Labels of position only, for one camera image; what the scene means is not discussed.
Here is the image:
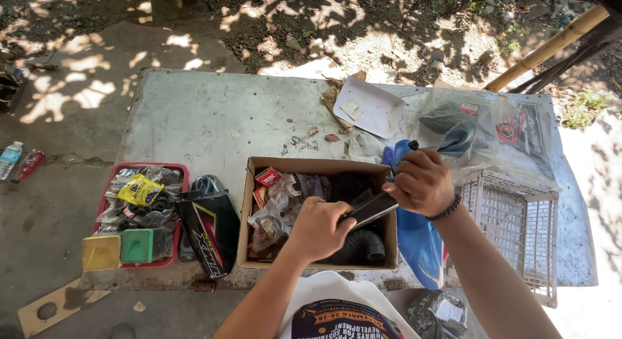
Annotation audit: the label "crumpled clear plastic bag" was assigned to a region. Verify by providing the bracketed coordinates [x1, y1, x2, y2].
[268, 173, 303, 212]

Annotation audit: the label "small red and white box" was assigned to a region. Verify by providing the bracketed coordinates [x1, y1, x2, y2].
[252, 185, 270, 209]

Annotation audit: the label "person's left hand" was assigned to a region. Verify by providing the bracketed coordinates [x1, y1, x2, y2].
[287, 197, 358, 264]

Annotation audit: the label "white plastic crate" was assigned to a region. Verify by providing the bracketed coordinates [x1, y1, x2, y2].
[446, 169, 560, 309]

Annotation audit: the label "bent metal wire clip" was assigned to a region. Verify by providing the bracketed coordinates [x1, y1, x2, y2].
[290, 135, 320, 151]

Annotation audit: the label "yellow square box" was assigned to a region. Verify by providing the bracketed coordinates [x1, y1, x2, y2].
[81, 234, 122, 273]

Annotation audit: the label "dark glossy motorcycle cover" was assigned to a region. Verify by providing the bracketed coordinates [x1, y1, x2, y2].
[178, 174, 228, 262]

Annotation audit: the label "clear bags of black rubber parts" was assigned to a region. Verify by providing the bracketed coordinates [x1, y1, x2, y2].
[96, 165, 184, 260]

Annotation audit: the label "large clear bag of black parts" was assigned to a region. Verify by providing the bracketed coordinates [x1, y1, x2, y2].
[412, 88, 560, 191]

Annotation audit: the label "brown cardboard box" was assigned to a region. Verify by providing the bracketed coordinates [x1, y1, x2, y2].
[236, 156, 399, 272]

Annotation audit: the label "white card sheet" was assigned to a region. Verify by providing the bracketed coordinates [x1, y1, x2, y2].
[332, 75, 406, 140]

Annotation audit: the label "blue motorcycle fender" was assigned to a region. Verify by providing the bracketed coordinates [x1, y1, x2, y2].
[380, 139, 446, 290]

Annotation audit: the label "dark plastic bag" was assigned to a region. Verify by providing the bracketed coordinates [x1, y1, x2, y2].
[295, 173, 332, 200]

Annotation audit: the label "red plastic tray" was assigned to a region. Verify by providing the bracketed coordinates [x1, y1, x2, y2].
[92, 161, 191, 270]

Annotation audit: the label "yellow packet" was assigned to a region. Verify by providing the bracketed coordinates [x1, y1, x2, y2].
[116, 173, 165, 206]

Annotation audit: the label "black corrugated rubber hose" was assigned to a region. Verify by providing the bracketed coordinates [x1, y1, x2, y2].
[320, 229, 386, 266]

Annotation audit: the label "chrome and black metal part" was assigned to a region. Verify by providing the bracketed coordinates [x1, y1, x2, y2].
[340, 191, 400, 231]

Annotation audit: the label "cardboard piece with hole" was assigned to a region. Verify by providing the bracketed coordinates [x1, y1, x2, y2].
[17, 278, 112, 339]

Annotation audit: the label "person's right hand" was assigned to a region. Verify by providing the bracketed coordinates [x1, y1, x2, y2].
[381, 148, 456, 218]

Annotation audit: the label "clear bag of metal parts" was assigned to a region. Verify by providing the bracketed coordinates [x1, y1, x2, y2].
[247, 201, 291, 254]

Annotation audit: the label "torn brown paper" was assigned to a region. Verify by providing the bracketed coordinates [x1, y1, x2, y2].
[320, 70, 368, 134]

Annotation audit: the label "red bottle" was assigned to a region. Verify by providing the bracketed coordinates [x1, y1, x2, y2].
[10, 149, 46, 184]

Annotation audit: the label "black striped motorcycle side cover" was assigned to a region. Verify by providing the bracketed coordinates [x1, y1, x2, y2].
[174, 190, 242, 280]

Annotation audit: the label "clear water bottle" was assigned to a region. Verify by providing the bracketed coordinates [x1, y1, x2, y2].
[0, 141, 24, 181]

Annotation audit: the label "black bead bracelet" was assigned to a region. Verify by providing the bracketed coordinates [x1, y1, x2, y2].
[425, 193, 462, 222]

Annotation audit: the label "bamboo pole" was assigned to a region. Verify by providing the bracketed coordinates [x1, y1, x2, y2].
[483, 5, 611, 93]

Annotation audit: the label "black metal pipes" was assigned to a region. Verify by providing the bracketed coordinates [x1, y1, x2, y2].
[507, 16, 622, 95]

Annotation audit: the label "green square box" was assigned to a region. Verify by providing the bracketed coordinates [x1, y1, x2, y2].
[120, 228, 156, 265]

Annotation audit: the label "empty clear plastic wrapper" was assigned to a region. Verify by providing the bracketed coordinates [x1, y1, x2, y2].
[346, 130, 386, 165]

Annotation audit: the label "person's white printed shirt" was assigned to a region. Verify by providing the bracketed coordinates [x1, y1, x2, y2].
[276, 270, 422, 339]

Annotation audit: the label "grey engine part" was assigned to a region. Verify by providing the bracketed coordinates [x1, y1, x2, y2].
[0, 48, 31, 114]

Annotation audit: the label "black plastic bag with label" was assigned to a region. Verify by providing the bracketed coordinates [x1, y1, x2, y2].
[407, 290, 468, 339]

